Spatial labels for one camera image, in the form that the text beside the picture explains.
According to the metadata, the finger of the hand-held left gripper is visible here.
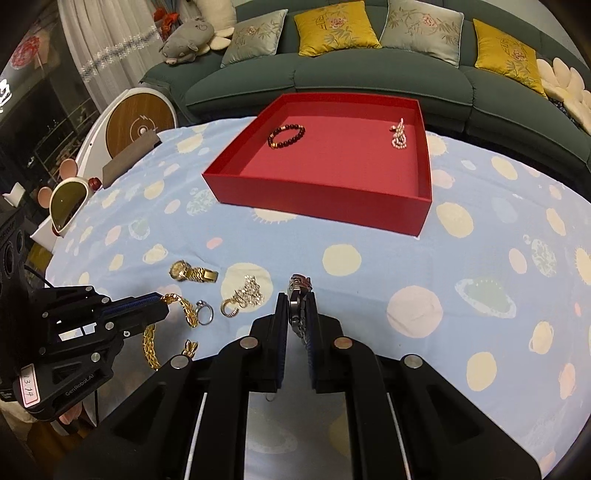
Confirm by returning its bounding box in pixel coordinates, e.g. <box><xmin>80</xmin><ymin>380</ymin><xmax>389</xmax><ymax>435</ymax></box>
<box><xmin>29</xmin><ymin>285</ymin><xmax>163</xmax><ymax>325</ymax></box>
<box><xmin>45</xmin><ymin>304</ymin><xmax>171</xmax><ymax>371</ymax></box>

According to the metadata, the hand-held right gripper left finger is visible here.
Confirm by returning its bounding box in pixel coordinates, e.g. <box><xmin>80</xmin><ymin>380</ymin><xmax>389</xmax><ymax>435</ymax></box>
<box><xmin>62</xmin><ymin>292</ymin><xmax>289</xmax><ymax>480</ymax></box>

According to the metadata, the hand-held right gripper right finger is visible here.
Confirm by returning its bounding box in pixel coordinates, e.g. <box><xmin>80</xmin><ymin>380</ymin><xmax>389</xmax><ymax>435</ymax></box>
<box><xmin>302</xmin><ymin>292</ymin><xmax>541</xmax><ymax>480</ymax></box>

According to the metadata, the gold chain bracelet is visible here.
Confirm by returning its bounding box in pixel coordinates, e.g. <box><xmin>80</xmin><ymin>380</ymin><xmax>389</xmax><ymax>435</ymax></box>
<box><xmin>142</xmin><ymin>293</ymin><xmax>200</xmax><ymax>371</ymax></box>

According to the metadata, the silver wristwatch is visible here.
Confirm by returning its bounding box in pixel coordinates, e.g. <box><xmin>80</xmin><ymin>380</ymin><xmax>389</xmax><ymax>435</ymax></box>
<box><xmin>287</xmin><ymin>274</ymin><xmax>314</xmax><ymax>352</ymax></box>

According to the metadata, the gold wristwatch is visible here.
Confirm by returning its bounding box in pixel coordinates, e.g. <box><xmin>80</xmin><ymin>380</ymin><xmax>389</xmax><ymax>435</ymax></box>
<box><xmin>168</xmin><ymin>260</ymin><xmax>219</xmax><ymax>283</ymax></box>

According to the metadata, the crystal brooch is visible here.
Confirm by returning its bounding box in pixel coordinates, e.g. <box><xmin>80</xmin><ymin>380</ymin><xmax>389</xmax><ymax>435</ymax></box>
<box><xmin>233</xmin><ymin>274</ymin><xmax>265</xmax><ymax>308</ymax></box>

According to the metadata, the red jewelry tray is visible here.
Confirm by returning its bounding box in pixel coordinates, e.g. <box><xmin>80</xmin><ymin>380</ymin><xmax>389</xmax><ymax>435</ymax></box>
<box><xmin>202</xmin><ymin>92</ymin><xmax>433</xmax><ymax>238</ymax></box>

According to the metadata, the white framed mirror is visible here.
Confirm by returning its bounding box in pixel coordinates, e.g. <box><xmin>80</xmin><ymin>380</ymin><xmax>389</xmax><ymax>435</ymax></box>
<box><xmin>50</xmin><ymin>178</ymin><xmax>88</xmax><ymax>237</ymax></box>

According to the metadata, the grey pouch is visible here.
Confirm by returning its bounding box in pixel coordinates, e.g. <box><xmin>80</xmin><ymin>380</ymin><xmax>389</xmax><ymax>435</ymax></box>
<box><xmin>102</xmin><ymin>130</ymin><xmax>162</xmax><ymax>190</ymax></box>

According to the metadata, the white machine with wooden disc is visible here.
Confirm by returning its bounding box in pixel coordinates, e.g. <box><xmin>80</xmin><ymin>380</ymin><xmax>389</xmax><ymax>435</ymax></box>
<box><xmin>30</xmin><ymin>88</ymin><xmax>178</xmax><ymax>252</ymax></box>

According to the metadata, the white sheer curtain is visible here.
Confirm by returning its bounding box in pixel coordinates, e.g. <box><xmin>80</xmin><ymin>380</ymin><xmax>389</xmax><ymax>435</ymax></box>
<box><xmin>58</xmin><ymin>0</ymin><xmax>171</xmax><ymax>112</ymax></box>

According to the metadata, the grey pig plush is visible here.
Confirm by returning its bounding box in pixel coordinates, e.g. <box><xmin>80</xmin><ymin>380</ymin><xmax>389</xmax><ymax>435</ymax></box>
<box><xmin>159</xmin><ymin>17</ymin><xmax>215</xmax><ymax>66</ymax></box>

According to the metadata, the green sofa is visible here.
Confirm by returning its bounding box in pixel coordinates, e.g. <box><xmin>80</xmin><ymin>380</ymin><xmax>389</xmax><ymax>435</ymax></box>
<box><xmin>140</xmin><ymin>0</ymin><xmax>591</xmax><ymax>195</ymax></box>

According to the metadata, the grey-green embroidered pillow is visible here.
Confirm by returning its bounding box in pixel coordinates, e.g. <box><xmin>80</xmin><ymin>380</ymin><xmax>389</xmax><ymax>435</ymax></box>
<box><xmin>220</xmin><ymin>9</ymin><xmax>289</xmax><ymax>69</ymax></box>
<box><xmin>379</xmin><ymin>0</ymin><xmax>465</xmax><ymax>69</ymax></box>

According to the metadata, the white cow plush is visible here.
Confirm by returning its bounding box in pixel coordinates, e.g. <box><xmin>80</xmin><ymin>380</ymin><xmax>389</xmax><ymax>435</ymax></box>
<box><xmin>191</xmin><ymin>0</ymin><xmax>237</xmax><ymax>51</ymax></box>

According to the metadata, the yellow embroidered pillow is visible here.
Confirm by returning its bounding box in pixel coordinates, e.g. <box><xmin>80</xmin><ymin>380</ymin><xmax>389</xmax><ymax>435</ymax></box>
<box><xmin>294</xmin><ymin>1</ymin><xmax>382</xmax><ymax>57</ymax></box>
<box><xmin>473</xmin><ymin>18</ymin><xmax>548</xmax><ymax>97</ymax></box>

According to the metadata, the white flower cushion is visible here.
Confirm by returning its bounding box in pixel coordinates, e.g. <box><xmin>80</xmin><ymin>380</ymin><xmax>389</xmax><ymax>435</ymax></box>
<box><xmin>536</xmin><ymin>58</ymin><xmax>591</xmax><ymax>139</ymax></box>

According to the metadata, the dark bead bracelet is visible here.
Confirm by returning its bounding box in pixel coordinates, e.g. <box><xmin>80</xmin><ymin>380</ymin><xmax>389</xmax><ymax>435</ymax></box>
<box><xmin>268</xmin><ymin>124</ymin><xmax>306</xmax><ymax>151</ymax></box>

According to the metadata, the pearl bracelet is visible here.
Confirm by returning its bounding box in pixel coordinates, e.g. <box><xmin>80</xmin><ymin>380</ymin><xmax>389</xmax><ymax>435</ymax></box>
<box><xmin>388</xmin><ymin>117</ymin><xmax>409</xmax><ymax>151</ymax></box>

